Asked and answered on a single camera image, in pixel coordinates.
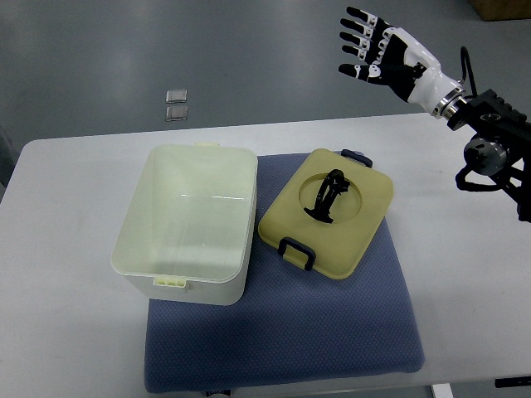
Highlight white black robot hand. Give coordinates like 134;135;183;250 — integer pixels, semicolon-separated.
339;7;465;119

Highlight yellow box lid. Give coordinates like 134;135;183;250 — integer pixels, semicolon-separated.
258;148;393;279

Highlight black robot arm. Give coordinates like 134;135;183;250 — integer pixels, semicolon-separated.
441;90;530;222

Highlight brown cardboard box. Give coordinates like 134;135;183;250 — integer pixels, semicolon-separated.
469;0;530;22

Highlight white storage box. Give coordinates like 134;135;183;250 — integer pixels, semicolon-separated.
110;144;258;306

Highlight upper metal floor plate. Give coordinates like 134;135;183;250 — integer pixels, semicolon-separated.
165;89;188;104

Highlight metal floor plate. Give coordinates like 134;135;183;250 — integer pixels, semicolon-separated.
165;105;188;122
165;89;188;104

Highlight lower metal floor plate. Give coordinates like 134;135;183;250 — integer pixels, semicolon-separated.
165;105;188;122

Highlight blue padded mat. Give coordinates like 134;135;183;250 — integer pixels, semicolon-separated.
143;152;426;394

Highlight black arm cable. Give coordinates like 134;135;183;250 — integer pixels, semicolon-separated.
458;46;478;99

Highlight black table edge bracket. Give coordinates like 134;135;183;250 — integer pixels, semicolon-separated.
494;376;531;389

